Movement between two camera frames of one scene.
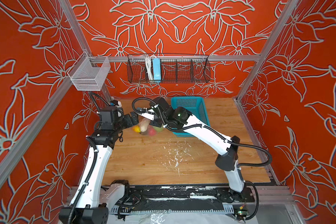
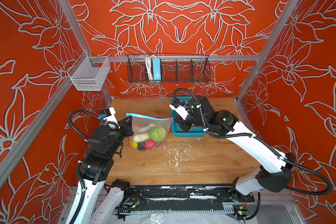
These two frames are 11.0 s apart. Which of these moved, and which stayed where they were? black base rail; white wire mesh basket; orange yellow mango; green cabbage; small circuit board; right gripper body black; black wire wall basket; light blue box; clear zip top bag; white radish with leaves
Moved: white radish with leaves; green cabbage; clear zip top bag; right gripper body black; orange yellow mango
Stayed: black wire wall basket; white wire mesh basket; black base rail; small circuit board; light blue box
